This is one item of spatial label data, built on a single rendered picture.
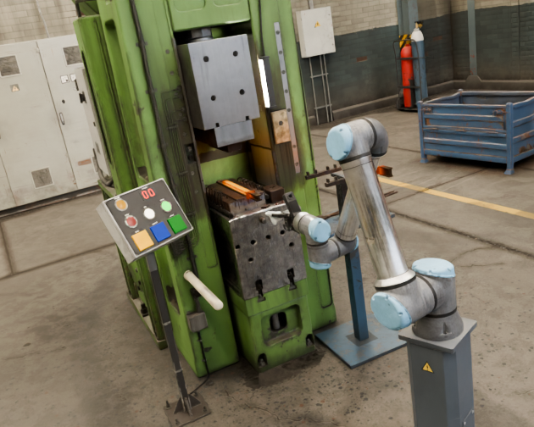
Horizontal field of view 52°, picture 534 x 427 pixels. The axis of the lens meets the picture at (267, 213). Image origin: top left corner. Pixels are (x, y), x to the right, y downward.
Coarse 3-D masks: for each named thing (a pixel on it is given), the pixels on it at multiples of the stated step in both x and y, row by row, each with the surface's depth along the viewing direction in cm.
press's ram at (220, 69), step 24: (192, 48) 252; (216, 48) 257; (240, 48) 262; (192, 72) 255; (216, 72) 260; (240, 72) 265; (192, 96) 265; (216, 96) 262; (240, 96) 268; (192, 120) 276; (216, 120) 265; (240, 120) 270
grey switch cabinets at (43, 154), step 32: (0, 64) 683; (32, 64) 701; (64, 64) 719; (0, 96) 690; (32, 96) 709; (64, 96) 727; (0, 128) 698; (32, 128) 716; (64, 128) 735; (0, 160) 705; (32, 160) 724; (64, 160) 744; (96, 160) 762; (0, 192) 713; (32, 192) 732; (64, 192) 752
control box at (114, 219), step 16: (128, 192) 243; (144, 192) 247; (160, 192) 253; (96, 208) 238; (112, 208) 235; (128, 208) 239; (144, 208) 244; (160, 208) 249; (176, 208) 255; (112, 224) 234; (144, 224) 241; (128, 240) 233; (128, 256) 235
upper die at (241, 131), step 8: (248, 120) 272; (216, 128) 266; (224, 128) 268; (232, 128) 270; (240, 128) 271; (248, 128) 273; (200, 136) 288; (208, 136) 277; (216, 136) 267; (224, 136) 269; (232, 136) 270; (240, 136) 272; (248, 136) 274; (216, 144) 269; (224, 144) 269
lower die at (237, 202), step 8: (216, 184) 314; (224, 184) 307; (240, 184) 305; (208, 192) 304; (216, 192) 301; (224, 192) 295; (232, 192) 292; (240, 192) 286; (224, 200) 285; (232, 200) 282; (240, 200) 280; (248, 200) 282; (264, 200) 286; (232, 208) 279; (240, 208) 281; (248, 208) 283
